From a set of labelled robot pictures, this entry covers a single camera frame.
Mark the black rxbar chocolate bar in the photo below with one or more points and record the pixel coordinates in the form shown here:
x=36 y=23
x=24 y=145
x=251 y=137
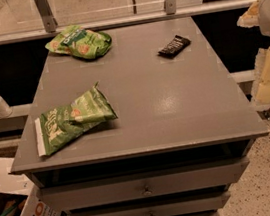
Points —
x=174 y=47

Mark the green rice chip bag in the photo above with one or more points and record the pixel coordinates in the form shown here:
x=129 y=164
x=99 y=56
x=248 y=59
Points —
x=79 y=42

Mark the green snack bag front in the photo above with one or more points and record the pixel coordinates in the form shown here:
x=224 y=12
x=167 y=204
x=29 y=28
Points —
x=59 y=126

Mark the grey drawer cabinet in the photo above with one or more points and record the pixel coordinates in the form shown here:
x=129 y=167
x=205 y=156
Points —
x=183 y=128

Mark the metal drawer knob top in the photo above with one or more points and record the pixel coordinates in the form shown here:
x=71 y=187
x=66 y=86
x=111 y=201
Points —
x=147 y=191

